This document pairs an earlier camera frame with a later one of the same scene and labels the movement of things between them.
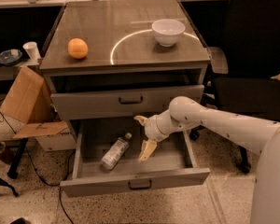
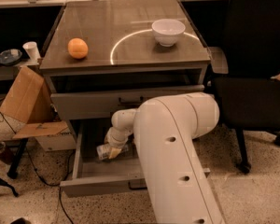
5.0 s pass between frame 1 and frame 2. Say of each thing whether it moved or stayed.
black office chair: stayed
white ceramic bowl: stayed
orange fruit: stayed
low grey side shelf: stayed
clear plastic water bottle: moved
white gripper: moved
